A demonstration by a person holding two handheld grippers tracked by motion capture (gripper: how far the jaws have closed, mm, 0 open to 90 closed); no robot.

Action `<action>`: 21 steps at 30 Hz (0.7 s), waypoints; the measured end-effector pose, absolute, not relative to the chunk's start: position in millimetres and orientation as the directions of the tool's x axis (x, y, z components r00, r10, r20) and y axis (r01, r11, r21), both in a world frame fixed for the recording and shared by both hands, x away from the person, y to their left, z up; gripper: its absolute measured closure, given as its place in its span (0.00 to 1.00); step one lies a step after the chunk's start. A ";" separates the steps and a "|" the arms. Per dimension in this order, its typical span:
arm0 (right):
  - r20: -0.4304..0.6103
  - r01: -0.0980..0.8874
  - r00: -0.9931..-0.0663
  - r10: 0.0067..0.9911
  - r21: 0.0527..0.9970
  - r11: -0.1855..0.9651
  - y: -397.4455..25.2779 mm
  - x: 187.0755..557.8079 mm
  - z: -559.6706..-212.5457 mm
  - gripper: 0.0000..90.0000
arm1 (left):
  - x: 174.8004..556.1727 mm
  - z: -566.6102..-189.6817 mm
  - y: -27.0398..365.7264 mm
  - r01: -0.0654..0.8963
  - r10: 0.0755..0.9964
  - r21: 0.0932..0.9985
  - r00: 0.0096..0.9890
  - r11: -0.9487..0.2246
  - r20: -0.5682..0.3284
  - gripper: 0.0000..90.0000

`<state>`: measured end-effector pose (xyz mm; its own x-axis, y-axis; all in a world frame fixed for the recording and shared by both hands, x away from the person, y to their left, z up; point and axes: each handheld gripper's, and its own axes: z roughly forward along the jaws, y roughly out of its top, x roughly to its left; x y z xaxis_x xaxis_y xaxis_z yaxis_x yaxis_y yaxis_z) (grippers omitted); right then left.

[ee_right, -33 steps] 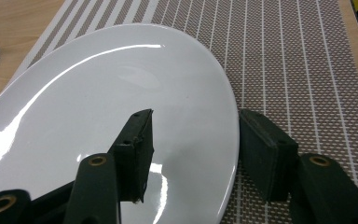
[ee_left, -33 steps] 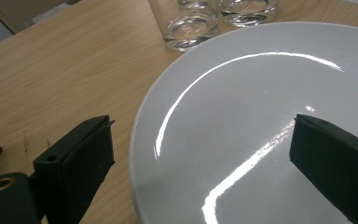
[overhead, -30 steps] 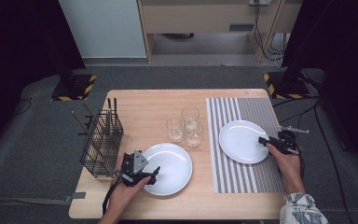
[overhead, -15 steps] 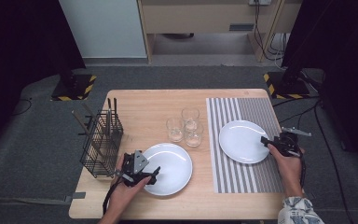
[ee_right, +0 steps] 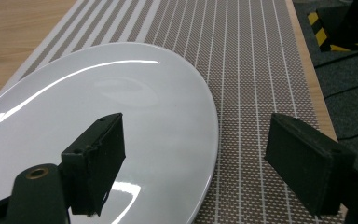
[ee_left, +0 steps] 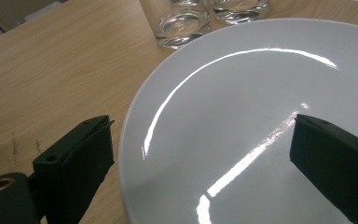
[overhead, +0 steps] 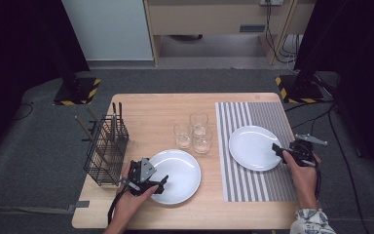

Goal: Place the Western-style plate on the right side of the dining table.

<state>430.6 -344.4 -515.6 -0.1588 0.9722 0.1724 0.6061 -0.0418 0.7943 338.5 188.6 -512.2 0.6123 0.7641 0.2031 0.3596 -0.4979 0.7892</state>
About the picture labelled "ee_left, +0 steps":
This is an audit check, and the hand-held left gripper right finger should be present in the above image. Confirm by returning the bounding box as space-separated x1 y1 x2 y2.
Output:
289 113 358 224

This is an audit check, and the clear drinking glass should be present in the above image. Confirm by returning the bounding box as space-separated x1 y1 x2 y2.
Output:
139 0 213 50
209 0 273 26

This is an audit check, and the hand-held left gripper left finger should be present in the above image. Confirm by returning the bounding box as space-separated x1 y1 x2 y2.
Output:
32 115 116 224

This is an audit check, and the white plate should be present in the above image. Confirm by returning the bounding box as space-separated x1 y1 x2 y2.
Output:
117 18 358 224

